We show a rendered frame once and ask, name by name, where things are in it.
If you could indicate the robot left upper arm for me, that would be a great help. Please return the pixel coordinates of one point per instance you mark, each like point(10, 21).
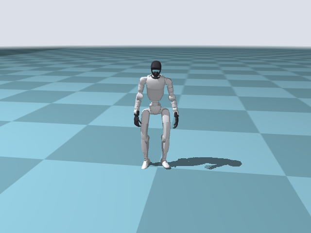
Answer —
point(168, 82)

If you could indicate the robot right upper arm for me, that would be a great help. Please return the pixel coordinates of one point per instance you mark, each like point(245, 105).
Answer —
point(142, 81)

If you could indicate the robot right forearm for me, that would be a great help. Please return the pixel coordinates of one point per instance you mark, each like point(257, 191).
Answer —
point(137, 105)

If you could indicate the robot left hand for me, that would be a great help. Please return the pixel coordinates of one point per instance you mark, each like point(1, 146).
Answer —
point(176, 119)

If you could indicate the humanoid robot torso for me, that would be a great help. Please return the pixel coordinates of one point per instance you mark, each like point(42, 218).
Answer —
point(155, 91)

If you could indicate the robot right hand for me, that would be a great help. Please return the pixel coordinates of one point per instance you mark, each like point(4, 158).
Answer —
point(136, 119)

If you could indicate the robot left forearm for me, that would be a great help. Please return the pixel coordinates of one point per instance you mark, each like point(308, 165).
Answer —
point(174, 106)

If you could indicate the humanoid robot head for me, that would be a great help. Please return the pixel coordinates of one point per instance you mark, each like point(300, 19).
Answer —
point(156, 65)

